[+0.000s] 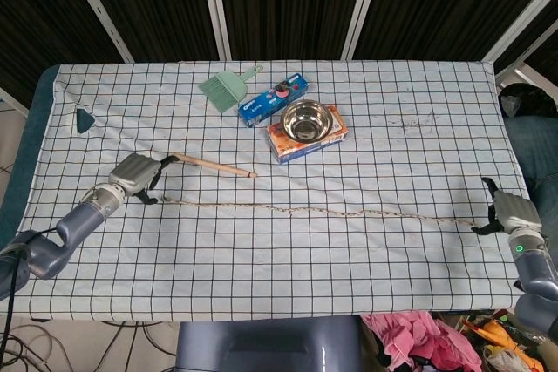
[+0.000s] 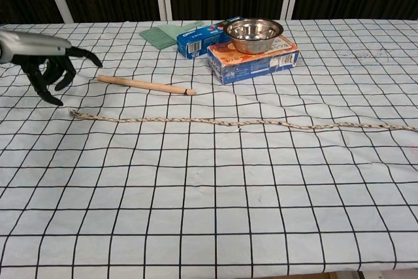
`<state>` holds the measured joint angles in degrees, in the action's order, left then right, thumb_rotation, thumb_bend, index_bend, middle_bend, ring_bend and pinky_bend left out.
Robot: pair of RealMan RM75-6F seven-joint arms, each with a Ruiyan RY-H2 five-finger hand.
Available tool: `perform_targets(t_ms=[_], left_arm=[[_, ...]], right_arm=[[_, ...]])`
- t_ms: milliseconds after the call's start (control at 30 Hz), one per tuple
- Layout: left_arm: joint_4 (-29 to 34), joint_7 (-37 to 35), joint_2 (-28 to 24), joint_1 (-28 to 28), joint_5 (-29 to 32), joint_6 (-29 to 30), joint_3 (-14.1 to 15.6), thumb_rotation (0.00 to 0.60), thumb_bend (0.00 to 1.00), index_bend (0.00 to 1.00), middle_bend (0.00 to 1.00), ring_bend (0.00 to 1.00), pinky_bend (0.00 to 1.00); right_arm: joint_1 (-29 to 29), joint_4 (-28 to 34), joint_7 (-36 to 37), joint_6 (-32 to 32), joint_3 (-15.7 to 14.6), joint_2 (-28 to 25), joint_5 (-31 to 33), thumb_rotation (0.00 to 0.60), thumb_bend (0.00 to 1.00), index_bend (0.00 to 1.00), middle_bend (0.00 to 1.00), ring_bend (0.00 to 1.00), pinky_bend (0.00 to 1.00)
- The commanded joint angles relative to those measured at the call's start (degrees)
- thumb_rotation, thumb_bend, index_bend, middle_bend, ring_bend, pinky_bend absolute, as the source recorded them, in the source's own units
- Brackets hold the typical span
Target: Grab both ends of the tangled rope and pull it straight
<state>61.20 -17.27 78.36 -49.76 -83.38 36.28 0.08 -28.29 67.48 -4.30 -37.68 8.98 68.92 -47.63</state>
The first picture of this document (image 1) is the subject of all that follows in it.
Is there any green hand brush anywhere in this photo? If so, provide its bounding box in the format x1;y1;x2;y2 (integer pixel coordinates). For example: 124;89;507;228
198;64;265;112

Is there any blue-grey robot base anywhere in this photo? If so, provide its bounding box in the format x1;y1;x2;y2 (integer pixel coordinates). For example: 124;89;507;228
175;315;365;372

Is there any white partition post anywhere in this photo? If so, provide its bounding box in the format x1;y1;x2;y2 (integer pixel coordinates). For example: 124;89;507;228
58;0;135;64
480;0;558;64
343;0;387;61
197;0;233;62

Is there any blue cookie box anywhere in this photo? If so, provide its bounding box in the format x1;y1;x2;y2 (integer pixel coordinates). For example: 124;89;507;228
237;73;310;129

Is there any grey floor cable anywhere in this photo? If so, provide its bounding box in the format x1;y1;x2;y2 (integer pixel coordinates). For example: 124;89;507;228
0;322;60;372

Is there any black bag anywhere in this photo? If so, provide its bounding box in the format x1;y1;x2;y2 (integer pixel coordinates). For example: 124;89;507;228
498;82;558;118

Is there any orange cracker box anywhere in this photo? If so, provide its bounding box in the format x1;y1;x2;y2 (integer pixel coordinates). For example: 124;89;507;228
266;104;350;166

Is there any pink cloth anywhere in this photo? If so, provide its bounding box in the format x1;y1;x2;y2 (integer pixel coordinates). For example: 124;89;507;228
361;310;483;372

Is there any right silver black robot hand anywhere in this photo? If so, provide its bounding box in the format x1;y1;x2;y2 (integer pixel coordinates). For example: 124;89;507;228
470;177;544;236

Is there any white checkered tablecloth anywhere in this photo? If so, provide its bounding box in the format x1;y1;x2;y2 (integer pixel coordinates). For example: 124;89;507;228
0;60;558;321

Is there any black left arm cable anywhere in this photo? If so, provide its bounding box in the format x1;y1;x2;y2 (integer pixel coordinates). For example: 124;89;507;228
4;227;60;329

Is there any person's blue jeans leg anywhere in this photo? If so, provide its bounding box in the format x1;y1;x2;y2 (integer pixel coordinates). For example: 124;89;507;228
505;113;558;233

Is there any wooden stick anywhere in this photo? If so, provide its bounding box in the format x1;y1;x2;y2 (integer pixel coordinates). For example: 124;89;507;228
172;152;259;179

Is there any stainless steel bowl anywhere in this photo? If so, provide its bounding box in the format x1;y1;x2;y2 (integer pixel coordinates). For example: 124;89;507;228
279;99;335;144

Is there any beige braided rope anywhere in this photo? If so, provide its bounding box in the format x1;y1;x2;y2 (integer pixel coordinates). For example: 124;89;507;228
161;195;479;230

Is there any orange plastic toy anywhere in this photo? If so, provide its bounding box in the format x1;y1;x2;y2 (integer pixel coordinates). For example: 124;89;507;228
462;317;516;348

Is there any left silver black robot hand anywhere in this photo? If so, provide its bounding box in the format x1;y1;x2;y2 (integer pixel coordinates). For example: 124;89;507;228
107;152;179;206

